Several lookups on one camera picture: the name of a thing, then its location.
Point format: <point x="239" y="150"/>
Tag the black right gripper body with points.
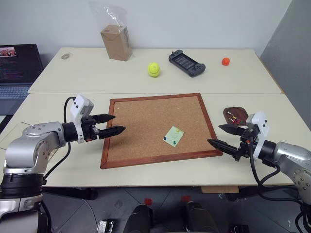
<point x="247" y="145"/>

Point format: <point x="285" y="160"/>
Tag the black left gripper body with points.
<point x="88" y="132"/>

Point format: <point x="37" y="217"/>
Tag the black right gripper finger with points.
<point x="223" y="147"/>
<point x="232" y="130"/>

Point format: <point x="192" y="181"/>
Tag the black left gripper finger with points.
<point x="105" y="117"/>
<point x="113" y="131"/>

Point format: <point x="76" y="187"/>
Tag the green paper note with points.
<point x="171" y="136"/>

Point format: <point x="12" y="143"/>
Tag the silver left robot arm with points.
<point x="31" y="145"/>

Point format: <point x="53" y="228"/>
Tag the wood-framed cork board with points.
<point x="150" y="116"/>

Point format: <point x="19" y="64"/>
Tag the dark wooden pin tray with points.
<point x="236" y="112"/>

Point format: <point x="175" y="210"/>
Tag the black table base bar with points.
<point x="73" y="193"/>

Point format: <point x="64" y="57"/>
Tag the yellow-green tennis ball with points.
<point x="154" y="70"/>

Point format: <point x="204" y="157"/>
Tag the small orange ball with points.
<point x="226" y="61"/>

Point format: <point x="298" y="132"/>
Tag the small grey round object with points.
<point x="65" y="56"/>

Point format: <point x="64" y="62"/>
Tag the brown cardboard box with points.
<point x="116" y="44"/>

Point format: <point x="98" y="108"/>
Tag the dark rounded shape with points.
<point x="138" y="218"/>
<point x="200" y="218"/>

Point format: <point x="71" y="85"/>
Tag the dark grey handheld game controller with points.
<point x="185" y="63"/>

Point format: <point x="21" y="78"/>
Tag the open grey laptop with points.
<point x="17" y="65"/>

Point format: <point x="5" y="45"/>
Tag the grey partition panel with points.
<point x="289" y="48"/>

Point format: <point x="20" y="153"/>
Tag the brown box in plastic bag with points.
<point x="109" y="14"/>

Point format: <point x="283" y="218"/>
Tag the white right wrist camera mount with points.
<point x="261" y="122"/>

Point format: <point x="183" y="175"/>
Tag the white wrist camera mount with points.
<point x="261" y="122"/>
<point x="79" y="104"/>

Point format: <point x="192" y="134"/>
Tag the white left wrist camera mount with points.
<point x="79" y="104"/>

